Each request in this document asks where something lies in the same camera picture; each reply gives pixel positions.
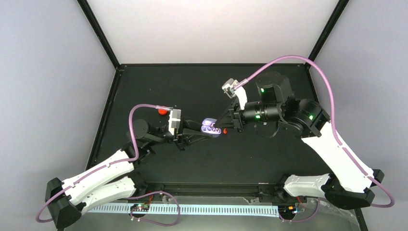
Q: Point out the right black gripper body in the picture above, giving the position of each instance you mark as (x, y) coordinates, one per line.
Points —
(239, 122)

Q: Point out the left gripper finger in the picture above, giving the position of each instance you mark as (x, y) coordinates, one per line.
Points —
(193, 125)
(191, 137)

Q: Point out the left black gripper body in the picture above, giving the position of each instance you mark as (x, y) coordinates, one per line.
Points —
(180, 140)

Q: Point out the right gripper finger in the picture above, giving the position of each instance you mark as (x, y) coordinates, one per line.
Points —
(230, 110)
(225, 121)

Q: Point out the lavender earbud charging case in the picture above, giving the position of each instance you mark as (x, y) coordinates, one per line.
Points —
(210, 122)

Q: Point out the orange round case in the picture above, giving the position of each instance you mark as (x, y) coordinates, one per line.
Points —
(162, 111)

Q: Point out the purple earbud with hook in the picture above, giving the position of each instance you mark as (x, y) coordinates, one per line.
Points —
(206, 128)

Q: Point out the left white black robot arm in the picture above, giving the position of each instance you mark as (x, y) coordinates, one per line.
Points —
(112, 179)

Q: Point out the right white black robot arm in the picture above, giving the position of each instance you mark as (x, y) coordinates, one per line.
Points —
(348, 185)

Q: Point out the left circuit board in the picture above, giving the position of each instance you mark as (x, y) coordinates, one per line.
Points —
(140, 208)

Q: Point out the circuit board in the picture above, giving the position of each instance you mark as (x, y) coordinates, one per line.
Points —
(140, 208)
(290, 209)

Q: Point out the right circuit board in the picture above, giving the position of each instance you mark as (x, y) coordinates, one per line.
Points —
(290, 209)

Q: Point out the clear plastic sheet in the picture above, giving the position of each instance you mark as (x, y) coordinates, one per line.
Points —
(310, 205)

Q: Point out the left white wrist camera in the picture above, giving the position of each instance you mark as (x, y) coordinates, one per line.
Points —
(174, 121)

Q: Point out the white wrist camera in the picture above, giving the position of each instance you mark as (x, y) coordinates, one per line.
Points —
(174, 121)
(233, 89)

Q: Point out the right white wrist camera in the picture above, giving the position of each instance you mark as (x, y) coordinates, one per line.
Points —
(233, 89)

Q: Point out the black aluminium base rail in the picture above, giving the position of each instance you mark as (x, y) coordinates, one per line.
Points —
(213, 189)

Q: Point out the light blue slotted cable duct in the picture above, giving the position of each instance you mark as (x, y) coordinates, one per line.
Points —
(191, 209)

